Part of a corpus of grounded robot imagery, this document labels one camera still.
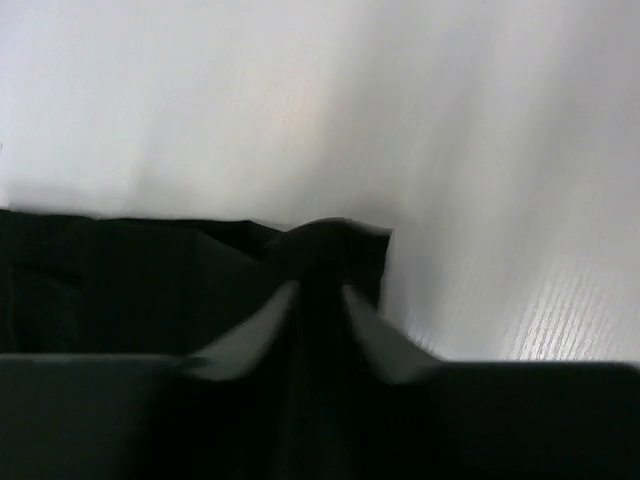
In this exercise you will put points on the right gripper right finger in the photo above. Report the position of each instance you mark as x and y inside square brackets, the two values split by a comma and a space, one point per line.
[394, 357]

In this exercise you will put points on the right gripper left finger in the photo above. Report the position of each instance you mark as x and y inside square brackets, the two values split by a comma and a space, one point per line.
[236, 353]

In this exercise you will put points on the black t shirt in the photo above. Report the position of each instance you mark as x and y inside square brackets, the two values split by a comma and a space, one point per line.
[97, 317]

